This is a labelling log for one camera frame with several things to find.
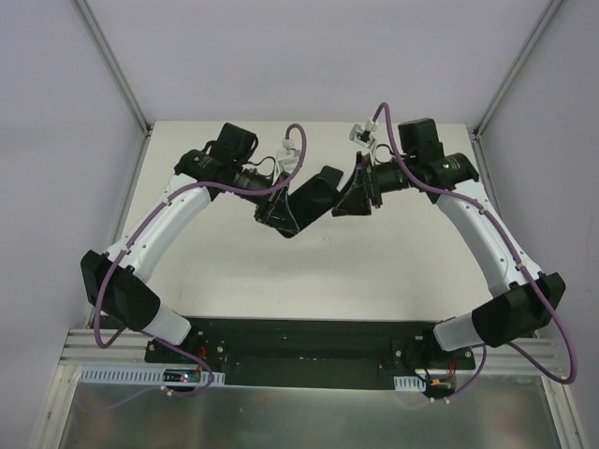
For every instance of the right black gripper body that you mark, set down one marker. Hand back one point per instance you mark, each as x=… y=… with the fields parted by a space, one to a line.
x=367 y=185

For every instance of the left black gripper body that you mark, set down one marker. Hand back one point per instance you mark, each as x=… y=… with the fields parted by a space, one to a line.
x=273 y=206

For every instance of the phone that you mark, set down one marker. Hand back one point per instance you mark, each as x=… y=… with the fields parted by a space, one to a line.
x=312 y=200

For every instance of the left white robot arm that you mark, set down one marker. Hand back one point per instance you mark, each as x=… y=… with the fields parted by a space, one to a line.
x=115 y=281

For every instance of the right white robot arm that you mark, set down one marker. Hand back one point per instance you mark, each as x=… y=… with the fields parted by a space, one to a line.
x=523 y=295

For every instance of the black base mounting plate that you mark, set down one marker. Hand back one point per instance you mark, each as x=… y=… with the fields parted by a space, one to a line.
x=363 y=355

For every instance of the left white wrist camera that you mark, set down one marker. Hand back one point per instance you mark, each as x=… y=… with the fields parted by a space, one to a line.
x=286 y=159

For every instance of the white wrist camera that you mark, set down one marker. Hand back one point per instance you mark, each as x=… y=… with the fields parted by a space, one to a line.
x=364 y=135
x=286 y=159

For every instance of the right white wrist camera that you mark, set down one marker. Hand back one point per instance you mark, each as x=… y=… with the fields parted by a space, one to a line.
x=364 y=135

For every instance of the right white cable duct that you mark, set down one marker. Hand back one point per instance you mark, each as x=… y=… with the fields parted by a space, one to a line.
x=409 y=384

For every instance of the aluminium frame rail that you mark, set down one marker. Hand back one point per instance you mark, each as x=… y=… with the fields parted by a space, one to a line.
x=80 y=348

